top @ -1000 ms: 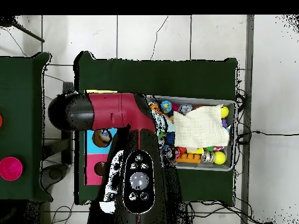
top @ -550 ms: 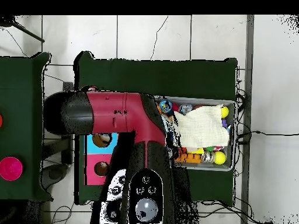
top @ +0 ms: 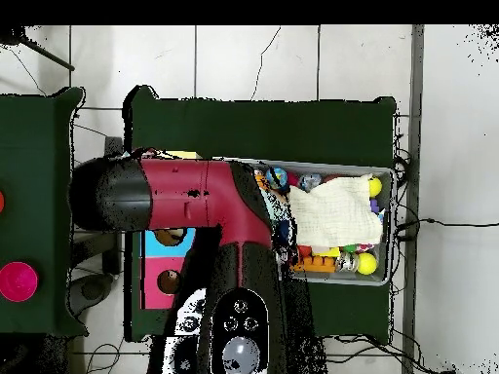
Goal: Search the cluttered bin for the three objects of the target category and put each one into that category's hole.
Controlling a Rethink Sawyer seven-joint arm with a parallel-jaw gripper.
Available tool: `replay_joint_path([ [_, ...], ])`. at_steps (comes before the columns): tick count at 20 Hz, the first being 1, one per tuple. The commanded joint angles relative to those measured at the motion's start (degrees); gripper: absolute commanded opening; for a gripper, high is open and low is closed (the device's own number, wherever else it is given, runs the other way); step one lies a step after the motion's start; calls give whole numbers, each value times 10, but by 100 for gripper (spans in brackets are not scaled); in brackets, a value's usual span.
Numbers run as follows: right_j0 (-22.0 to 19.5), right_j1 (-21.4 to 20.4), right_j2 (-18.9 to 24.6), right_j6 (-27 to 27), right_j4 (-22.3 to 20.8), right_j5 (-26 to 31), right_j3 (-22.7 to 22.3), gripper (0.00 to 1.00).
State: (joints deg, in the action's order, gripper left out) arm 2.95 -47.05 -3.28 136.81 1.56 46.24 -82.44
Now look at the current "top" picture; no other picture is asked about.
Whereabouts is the wooden box with three holes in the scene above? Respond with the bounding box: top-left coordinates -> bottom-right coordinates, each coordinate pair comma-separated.
138,149 -> 206,311

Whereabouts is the shallow clear mesh bin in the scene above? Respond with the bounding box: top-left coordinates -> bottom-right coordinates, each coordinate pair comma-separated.
249,158 -> 395,287

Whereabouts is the blue globe ball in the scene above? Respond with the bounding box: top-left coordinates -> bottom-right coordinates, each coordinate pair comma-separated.
266,167 -> 289,190

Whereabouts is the cream waffle cloth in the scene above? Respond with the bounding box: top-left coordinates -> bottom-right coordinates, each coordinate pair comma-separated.
288,174 -> 385,249

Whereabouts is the orange toy brick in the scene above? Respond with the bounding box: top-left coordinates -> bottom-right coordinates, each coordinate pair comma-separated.
291,253 -> 338,273

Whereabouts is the crushed silver drink can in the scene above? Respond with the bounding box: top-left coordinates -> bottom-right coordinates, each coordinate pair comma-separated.
334,250 -> 360,274

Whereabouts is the yellow ball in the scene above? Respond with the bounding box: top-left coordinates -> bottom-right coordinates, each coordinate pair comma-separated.
356,252 -> 379,276

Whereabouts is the grey round base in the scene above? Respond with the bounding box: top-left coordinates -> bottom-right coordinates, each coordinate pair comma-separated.
69,272 -> 115,317

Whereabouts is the green cloth side table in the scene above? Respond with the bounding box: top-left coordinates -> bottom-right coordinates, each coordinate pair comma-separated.
0,87 -> 87,338

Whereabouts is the pink round disc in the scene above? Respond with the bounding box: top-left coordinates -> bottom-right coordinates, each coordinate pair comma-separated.
0,261 -> 39,304

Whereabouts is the black stand pole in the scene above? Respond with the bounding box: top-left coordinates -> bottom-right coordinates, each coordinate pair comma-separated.
0,26 -> 77,73

